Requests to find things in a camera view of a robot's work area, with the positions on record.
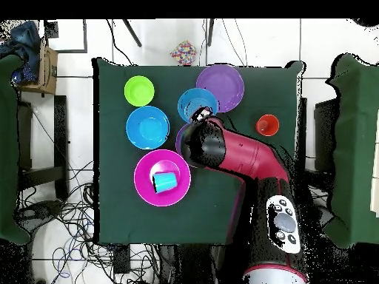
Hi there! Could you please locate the large blue bowl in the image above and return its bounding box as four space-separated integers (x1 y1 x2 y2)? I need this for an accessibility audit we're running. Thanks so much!
125 105 171 150

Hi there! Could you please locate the blue cable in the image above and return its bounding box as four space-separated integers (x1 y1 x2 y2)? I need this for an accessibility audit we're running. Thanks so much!
52 218 95 280

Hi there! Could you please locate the small blue patterned bowl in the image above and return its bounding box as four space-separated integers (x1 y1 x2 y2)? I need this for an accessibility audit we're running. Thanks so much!
177 87 219 124

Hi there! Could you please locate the blue cloth bundle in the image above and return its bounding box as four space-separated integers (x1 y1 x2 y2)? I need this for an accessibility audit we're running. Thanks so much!
0 20 41 84

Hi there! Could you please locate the purple bowl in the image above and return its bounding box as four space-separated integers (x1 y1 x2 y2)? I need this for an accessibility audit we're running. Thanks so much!
195 64 246 114
175 123 191 158

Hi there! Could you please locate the colourful patterned box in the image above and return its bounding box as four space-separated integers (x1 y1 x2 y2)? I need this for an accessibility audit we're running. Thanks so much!
170 40 198 67

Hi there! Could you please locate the orange cup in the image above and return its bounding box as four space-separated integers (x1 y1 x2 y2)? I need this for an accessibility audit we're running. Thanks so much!
255 114 280 138

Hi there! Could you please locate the black pedestal leg with caster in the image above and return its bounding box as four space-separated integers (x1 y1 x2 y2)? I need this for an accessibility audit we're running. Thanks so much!
16 199 64 227

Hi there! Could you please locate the pink bowl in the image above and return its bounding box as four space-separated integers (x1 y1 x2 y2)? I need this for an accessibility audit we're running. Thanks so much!
133 149 192 207

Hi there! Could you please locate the black stool frame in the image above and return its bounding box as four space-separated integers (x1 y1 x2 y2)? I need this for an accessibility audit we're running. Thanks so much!
16 95 70 200

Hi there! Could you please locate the dark green table cloth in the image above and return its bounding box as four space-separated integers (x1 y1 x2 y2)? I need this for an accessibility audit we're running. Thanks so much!
93 57 306 246

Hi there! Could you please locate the black floor frame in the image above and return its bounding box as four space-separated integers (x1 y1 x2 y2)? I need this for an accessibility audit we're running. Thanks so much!
43 18 89 55

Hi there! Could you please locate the cardboard box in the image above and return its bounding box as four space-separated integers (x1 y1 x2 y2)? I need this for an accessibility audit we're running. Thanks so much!
17 39 59 95

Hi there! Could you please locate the black tripod leg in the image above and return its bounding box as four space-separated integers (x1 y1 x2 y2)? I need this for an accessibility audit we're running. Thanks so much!
206 18 215 47
121 18 143 48

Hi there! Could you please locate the green bowl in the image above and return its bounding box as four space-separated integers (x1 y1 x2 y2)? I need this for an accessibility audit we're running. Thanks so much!
124 75 155 107

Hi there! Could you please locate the blue cup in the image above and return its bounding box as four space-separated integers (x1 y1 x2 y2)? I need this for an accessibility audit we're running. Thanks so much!
152 171 179 195

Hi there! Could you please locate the green cloth side table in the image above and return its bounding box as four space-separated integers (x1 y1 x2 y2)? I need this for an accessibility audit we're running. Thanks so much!
0 54 32 246
323 53 379 249

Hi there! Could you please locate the black floor cable tangle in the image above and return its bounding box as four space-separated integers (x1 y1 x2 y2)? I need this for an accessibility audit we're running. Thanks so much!
17 159 161 284

